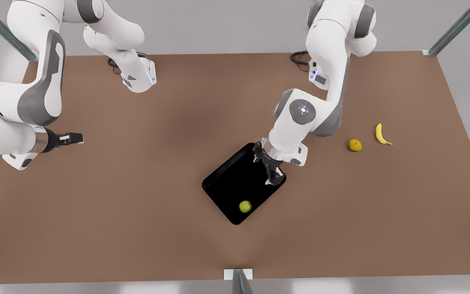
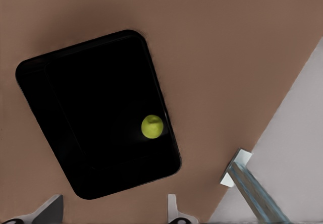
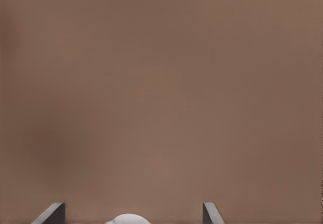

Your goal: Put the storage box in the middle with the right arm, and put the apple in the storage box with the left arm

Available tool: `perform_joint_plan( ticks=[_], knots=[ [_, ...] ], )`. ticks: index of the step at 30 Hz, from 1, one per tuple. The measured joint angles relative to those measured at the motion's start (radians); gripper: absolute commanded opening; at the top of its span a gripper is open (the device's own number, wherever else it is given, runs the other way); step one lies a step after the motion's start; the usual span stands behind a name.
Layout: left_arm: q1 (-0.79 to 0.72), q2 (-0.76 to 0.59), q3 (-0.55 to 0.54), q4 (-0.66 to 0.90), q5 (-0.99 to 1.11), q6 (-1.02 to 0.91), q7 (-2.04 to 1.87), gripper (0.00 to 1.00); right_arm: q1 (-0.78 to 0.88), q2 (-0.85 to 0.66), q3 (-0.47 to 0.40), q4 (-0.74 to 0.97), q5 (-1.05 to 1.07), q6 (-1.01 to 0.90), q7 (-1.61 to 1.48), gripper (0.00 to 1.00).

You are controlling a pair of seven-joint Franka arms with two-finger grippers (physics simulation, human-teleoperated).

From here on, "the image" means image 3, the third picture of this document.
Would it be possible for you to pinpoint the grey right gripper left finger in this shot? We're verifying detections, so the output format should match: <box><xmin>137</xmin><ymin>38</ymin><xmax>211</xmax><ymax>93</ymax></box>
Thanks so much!
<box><xmin>31</xmin><ymin>202</ymin><xmax>66</xmax><ymax>224</ymax></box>

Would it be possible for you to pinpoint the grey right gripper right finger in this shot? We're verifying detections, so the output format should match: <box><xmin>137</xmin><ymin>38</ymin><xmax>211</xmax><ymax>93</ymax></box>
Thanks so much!
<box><xmin>202</xmin><ymin>202</ymin><xmax>225</xmax><ymax>224</ymax></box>

